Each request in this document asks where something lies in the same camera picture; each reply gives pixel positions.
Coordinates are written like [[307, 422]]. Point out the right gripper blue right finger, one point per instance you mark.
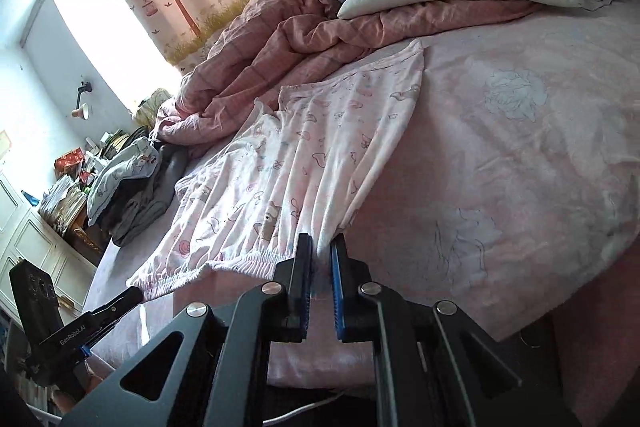
[[353, 317]]

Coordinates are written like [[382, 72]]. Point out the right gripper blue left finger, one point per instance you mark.
[[295, 276]]

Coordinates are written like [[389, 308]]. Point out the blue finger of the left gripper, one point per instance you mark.
[[125, 301]]

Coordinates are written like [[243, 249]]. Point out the pink cartoon print pants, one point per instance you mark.
[[303, 168]]

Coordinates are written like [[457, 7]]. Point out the person's left hand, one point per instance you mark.
[[74, 374]]

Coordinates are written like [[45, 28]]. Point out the carved wooden desk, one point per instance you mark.
[[88, 240]]

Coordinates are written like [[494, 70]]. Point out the white cabinet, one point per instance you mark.
[[26, 236]]

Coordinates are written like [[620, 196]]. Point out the stack of papers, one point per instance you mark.
[[61, 205]]

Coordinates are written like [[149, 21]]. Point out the grey folded clothes stack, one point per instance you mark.
[[139, 203]]

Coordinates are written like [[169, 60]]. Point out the red box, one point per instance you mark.
[[69, 163]]

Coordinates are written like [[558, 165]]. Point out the cartoon print folded cloth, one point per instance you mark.
[[136, 161]]

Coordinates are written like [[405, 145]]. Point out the stack of books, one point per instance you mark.
[[114, 143]]

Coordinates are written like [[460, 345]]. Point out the floral covered box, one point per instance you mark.
[[145, 114]]

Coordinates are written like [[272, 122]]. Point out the pink checked duvet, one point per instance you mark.
[[277, 43]]

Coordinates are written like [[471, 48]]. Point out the pink wall lamp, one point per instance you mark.
[[82, 109]]

